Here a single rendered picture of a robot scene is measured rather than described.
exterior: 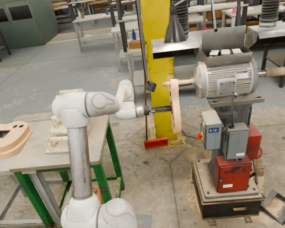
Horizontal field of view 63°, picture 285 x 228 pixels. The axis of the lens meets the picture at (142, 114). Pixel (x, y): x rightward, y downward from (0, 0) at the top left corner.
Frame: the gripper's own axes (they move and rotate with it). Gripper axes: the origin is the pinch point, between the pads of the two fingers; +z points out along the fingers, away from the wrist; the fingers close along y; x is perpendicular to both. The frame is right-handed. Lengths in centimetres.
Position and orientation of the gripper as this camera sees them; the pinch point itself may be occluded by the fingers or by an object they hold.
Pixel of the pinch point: (171, 108)
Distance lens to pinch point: 172.6
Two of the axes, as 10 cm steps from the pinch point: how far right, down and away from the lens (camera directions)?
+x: -1.0, -9.8, -1.8
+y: -0.4, 1.8, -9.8
